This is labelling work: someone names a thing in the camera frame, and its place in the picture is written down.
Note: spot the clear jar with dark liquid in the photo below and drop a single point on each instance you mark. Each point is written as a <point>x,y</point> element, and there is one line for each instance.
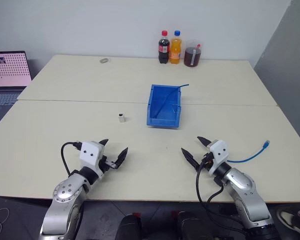
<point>192,57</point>

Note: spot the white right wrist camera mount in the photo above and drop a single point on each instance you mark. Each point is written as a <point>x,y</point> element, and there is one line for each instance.
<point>218,152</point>

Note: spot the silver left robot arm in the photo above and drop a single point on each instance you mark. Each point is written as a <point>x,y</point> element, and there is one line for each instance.
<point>65,200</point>

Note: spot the small white adapter block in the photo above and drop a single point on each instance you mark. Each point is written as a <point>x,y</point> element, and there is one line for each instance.
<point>121,118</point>

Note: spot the orange soda bottle, blue cap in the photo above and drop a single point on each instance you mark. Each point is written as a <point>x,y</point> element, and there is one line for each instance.
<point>175,52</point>

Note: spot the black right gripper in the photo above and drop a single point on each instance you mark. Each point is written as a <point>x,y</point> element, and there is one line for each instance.
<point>207,160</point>

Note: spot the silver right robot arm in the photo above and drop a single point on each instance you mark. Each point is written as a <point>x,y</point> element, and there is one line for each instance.
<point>245,190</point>

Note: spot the open grey laptop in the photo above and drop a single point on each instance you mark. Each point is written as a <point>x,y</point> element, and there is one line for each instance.
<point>7,72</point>

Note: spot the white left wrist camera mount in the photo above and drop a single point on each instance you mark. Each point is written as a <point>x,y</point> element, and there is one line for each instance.
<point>90,155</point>

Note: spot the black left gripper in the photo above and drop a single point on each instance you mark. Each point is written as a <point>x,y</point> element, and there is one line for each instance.
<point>103,163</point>

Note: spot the cola bottle with red cap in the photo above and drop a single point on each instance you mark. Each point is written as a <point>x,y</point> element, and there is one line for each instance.
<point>163,50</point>

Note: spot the blue plastic storage bin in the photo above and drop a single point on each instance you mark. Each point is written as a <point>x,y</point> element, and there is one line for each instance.
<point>162,121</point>

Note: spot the dark rounded shape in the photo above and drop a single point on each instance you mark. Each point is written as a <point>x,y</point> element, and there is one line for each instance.
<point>128,227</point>
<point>188,225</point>

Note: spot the white shoe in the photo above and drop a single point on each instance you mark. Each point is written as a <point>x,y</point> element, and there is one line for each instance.
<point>287,220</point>

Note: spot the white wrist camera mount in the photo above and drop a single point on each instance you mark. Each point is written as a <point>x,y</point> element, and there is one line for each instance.
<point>218,152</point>
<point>90,155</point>

